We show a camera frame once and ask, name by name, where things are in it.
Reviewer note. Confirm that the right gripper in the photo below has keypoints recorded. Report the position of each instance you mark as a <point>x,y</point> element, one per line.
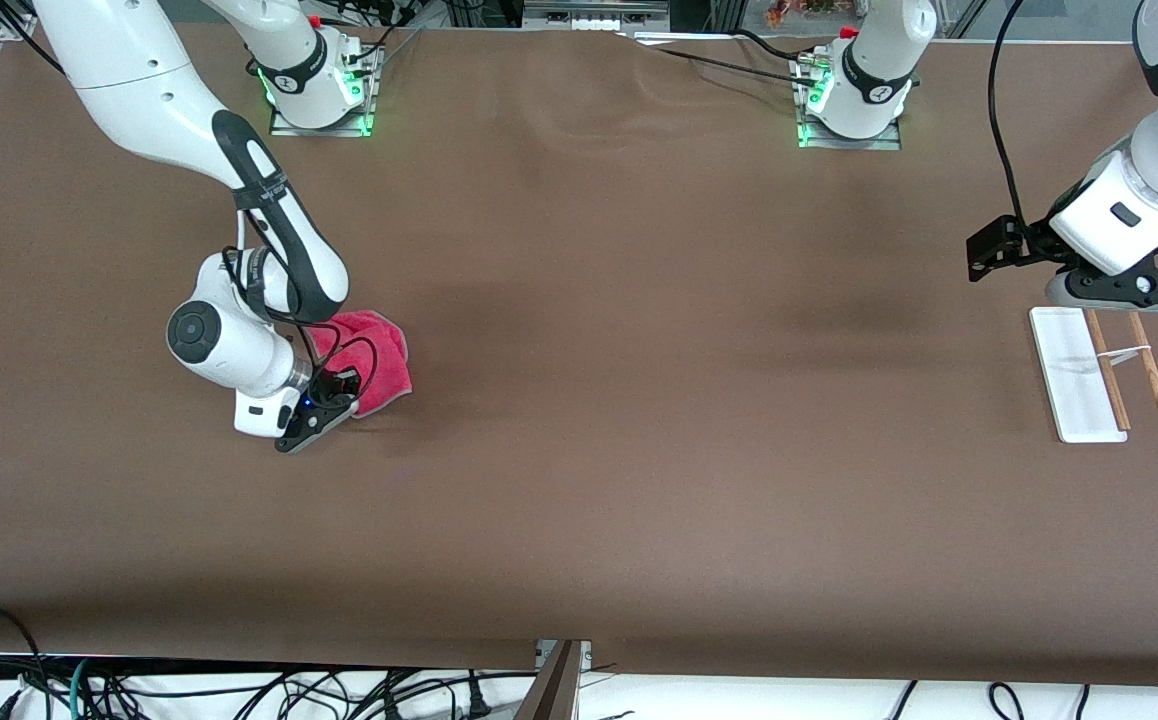
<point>327,388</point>

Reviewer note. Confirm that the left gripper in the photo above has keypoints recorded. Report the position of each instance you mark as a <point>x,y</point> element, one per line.
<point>1030,243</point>

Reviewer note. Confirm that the red towel with grey trim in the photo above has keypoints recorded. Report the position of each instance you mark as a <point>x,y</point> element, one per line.
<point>386,372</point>

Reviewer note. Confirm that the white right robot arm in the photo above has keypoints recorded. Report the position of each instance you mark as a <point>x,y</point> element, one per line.
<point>139,70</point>

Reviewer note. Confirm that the white rectangular tray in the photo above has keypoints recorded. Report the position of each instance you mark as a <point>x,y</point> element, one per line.
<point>1074,380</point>

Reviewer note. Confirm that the white flat strip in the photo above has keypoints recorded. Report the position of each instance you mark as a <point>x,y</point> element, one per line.
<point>679,39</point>

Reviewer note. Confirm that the grey power strip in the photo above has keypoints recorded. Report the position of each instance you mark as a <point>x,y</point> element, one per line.
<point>594,14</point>

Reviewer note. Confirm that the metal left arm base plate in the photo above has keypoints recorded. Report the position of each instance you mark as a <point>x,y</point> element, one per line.
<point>889,140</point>

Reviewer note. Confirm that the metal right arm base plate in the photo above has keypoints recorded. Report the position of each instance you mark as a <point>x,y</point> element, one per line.
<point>371,95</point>

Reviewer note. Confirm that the brown post with metal bracket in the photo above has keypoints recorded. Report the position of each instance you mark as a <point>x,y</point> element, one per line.
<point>554,690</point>

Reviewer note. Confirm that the aluminium table corner bracket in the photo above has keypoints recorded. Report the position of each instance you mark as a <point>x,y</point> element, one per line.
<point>14,25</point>

